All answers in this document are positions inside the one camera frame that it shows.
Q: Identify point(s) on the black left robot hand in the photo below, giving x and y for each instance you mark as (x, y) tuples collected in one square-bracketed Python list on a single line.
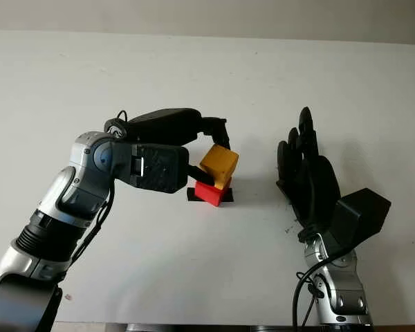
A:
[(162, 126)]

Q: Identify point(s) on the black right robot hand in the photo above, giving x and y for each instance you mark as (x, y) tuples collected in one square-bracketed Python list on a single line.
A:
[(314, 186)]

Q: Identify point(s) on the yellow cube block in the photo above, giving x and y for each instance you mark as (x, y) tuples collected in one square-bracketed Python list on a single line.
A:
[(219, 164)]

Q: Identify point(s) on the red cube block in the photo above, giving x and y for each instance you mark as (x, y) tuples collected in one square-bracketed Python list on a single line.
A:
[(207, 195)]

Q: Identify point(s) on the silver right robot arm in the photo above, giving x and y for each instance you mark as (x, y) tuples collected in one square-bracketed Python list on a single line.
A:
[(342, 287)]

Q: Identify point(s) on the black tape strip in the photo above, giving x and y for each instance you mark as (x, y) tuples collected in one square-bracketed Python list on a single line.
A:
[(190, 197)]

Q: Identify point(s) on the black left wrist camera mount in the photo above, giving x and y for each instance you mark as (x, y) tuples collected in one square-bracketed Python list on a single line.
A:
[(159, 167)]

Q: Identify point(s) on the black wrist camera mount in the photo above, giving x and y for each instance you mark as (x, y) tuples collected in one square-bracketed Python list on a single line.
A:
[(159, 167), (359, 218)]

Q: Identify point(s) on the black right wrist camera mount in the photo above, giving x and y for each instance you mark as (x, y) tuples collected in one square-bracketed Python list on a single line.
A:
[(359, 218)]

